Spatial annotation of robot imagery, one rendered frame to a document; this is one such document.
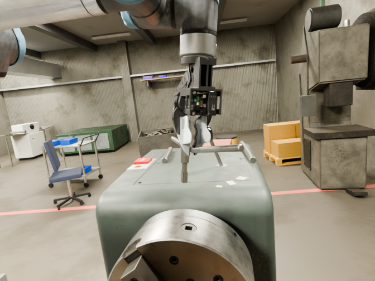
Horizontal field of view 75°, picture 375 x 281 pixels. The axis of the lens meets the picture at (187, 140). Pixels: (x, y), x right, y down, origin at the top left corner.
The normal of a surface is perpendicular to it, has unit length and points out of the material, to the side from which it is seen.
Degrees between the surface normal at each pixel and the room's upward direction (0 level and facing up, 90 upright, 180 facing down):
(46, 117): 90
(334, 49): 92
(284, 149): 90
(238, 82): 90
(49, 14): 155
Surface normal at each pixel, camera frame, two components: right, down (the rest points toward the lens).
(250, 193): -0.18, -0.68
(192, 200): -0.18, -0.51
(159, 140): 0.14, 0.17
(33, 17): 0.06, 0.97
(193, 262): -0.16, 0.19
